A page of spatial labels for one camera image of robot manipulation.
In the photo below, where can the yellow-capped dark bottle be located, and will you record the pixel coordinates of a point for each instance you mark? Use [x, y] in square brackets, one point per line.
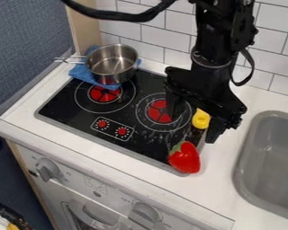
[200, 119]

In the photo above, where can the red toy strawberry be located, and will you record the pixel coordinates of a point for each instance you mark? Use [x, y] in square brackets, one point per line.
[185, 158]

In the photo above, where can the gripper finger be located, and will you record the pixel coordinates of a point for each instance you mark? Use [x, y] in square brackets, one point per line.
[218, 128]
[175, 104]

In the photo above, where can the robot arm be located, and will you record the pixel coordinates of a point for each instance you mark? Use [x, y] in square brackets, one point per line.
[216, 33]

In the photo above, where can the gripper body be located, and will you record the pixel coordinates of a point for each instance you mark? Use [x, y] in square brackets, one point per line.
[208, 85]

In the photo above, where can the toy stove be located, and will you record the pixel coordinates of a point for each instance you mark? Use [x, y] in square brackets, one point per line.
[122, 119]

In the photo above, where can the silver pot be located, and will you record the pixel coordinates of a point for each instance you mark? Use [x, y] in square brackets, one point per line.
[112, 64]

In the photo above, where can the toy sink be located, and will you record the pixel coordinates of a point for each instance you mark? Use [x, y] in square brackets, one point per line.
[270, 167]

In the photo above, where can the blue cloth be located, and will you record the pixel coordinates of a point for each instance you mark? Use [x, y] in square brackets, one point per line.
[80, 73]

